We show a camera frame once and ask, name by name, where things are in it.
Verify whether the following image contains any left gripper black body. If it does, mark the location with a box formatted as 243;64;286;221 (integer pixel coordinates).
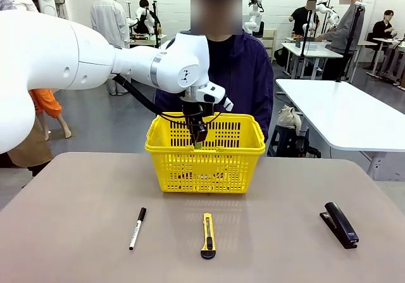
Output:
182;102;214;127

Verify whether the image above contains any yellow utility knife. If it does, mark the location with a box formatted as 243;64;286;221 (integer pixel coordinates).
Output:
200;212;217;260

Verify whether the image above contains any yellow plastic shopping basket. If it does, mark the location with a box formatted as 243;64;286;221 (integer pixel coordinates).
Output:
144;111;266;194

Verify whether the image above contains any person in purple jacket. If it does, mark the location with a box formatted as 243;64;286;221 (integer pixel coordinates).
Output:
154;0;275;143

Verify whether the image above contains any seated person in black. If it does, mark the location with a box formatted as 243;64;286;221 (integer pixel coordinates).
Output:
135;0;156;34

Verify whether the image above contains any person in white coat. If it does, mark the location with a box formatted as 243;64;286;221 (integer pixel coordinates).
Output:
90;0;131;96

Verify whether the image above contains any standing person in black shirt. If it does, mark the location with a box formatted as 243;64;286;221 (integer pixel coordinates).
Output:
289;0;321;41

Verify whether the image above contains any person in grey sweater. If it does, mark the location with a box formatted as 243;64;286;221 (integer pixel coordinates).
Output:
315;0;362;82

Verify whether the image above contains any seated person black sweater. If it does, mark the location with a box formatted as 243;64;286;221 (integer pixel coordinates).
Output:
371;9;397;44

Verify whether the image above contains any black stool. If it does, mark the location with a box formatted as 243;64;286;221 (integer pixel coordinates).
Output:
270;123;322;159

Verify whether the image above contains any grey background work table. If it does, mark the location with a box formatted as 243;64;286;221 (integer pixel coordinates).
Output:
128;32;168;49

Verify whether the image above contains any beige cloth bag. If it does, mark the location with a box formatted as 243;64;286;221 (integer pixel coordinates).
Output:
277;104;306;130

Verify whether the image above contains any dark bag on floor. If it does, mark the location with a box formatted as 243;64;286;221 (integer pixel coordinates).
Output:
273;46;290;68

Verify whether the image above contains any beige drawer cabinet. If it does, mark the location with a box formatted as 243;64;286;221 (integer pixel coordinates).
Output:
262;28;278;55

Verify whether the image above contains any white marker black cap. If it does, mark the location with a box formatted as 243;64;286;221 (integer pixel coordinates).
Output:
128;206;147;251

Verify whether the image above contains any white background table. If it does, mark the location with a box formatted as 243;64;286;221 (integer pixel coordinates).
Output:
280;41;344;80

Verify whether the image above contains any large white table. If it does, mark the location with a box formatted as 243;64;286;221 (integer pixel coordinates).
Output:
275;78;405;182

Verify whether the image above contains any black stapler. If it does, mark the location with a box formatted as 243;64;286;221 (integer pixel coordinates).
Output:
319;201;360;249

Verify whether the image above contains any background white desk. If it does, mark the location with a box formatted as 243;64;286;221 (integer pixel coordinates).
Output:
365;35;405;86

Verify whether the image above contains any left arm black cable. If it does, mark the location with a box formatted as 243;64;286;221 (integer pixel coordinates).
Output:
112;73;222;129

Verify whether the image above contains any black camera stand pole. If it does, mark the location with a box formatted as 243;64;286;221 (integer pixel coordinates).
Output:
153;0;160;49
336;1;366;84
299;3;318;79

